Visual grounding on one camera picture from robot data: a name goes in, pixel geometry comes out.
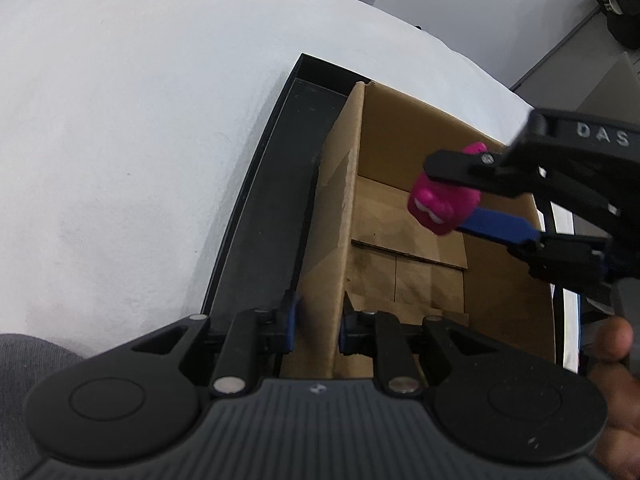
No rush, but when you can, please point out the person right hand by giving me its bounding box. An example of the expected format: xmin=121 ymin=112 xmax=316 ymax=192
xmin=589 ymin=316 xmax=640 ymax=479

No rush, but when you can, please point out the brown cardboard box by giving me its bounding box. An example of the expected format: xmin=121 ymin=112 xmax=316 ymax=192
xmin=282 ymin=82 xmax=555 ymax=379

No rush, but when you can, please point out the black shallow tray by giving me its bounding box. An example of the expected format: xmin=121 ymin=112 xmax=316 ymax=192
xmin=202 ymin=54 xmax=364 ymax=332

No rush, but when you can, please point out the magenta cartoon figure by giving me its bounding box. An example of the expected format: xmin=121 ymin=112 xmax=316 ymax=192
xmin=407 ymin=172 xmax=482 ymax=236

